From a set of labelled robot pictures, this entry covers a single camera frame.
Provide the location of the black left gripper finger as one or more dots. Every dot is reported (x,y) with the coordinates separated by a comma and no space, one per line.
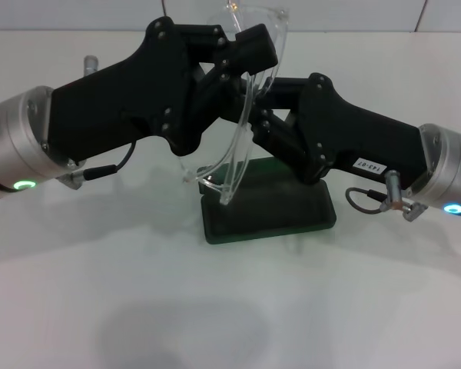
(257,50)

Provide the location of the gripper silver connector stub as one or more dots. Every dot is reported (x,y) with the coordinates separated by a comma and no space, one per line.
(90,65)
(393,190)

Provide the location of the left gripper silver connector stub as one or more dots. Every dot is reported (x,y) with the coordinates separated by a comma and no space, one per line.
(90,65)

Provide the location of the clear white glasses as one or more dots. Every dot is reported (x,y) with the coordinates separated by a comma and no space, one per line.
(244,119)

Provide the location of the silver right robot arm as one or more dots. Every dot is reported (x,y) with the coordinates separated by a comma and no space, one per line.
(453,165)

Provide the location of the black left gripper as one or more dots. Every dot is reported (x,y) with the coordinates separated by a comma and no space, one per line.
(119,104)

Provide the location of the right gripper silver connector stub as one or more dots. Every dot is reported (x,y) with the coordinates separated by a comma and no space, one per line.
(393,190)

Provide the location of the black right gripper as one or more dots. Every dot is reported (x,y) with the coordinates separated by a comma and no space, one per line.
(353,134)

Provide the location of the green glasses case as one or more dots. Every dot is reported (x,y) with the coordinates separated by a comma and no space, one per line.
(284,215)

